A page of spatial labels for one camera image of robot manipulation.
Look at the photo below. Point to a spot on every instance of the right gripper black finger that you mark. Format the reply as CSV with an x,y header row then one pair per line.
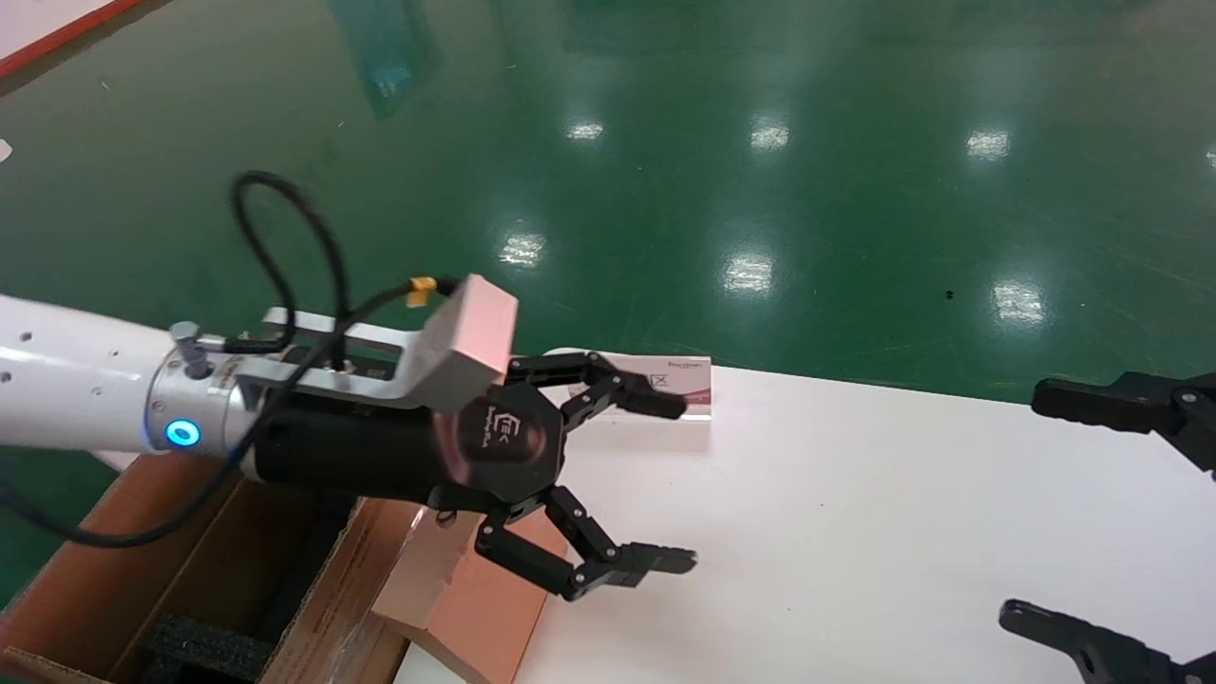
x,y
1092,404
1102,655

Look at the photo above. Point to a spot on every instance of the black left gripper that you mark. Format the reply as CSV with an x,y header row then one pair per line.
x,y
380,446

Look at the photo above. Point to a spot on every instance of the small cardboard box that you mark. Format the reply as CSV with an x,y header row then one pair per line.
x,y
475,622

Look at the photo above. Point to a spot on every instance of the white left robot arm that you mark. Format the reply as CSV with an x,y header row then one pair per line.
x,y
76,380

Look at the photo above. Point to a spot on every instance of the large open cardboard box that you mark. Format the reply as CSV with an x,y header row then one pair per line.
x,y
95,570

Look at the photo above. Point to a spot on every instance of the white acrylic sign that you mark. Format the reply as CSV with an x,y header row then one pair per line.
x,y
689,380

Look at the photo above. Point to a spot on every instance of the black foam insert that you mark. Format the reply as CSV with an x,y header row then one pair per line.
x,y
204,651

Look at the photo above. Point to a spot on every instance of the white pipe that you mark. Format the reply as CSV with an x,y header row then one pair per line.
x,y
119,460

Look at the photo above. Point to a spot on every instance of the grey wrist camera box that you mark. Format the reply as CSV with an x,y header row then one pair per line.
x,y
470,332

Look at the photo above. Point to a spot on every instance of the silver camera bracket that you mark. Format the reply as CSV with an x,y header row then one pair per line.
x,y
380,385

